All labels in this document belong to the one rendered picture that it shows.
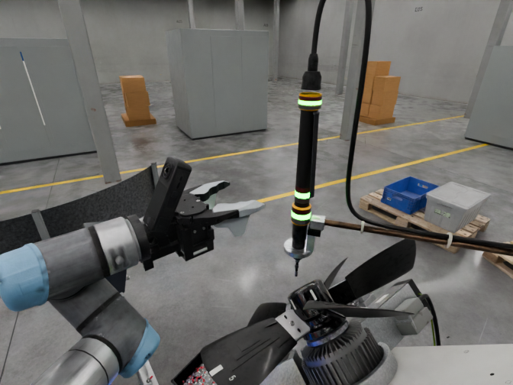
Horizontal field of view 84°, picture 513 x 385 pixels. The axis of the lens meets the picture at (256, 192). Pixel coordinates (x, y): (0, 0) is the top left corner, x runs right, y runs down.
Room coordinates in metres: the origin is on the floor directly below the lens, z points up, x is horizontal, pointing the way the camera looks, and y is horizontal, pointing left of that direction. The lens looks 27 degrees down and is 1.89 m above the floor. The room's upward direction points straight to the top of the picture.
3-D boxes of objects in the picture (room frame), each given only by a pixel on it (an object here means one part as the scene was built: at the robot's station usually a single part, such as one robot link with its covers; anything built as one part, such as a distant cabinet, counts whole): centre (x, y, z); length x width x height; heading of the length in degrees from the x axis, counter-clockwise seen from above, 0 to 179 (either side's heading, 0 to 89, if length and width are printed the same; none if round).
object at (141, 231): (0.39, 0.14, 1.63); 0.12 x 0.08 x 0.09; 127
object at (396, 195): (3.21, -1.93, 0.25); 0.60 x 0.41 x 0.22; 125
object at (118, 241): (0.34, 0.20, 1.64); 0.08 x 0.05 x 0.08; 37
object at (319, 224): (0.56, -0.11, 1.50); 0.09 x 0.07 x 0.10; 72
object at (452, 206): (2.79, -2.22, 0.31); 0.60 x 0.42 x 0.33; 125
